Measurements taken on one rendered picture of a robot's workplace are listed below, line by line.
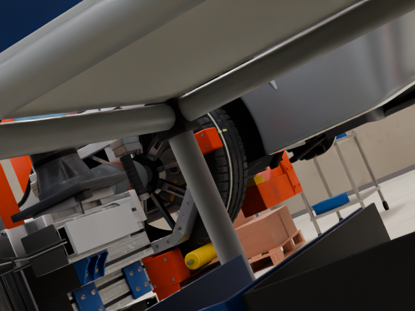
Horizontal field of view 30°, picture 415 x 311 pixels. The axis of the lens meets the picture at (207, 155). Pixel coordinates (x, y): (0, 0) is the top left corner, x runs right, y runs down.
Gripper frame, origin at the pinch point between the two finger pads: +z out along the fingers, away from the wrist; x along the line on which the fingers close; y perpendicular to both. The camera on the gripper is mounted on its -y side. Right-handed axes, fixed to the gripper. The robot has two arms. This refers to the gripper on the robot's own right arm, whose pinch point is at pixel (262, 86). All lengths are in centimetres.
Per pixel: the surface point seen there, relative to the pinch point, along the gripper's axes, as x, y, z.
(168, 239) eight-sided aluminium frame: -51, 37, 37
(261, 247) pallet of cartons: -377, -76, 294
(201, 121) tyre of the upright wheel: -50, 2, 17
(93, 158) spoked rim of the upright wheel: -87, 30, 12
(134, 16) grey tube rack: 136, 65, -77
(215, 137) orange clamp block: -41.3, 5.3, 20.1
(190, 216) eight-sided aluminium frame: -46, 28, 34
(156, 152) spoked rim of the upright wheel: -66, 16, 19
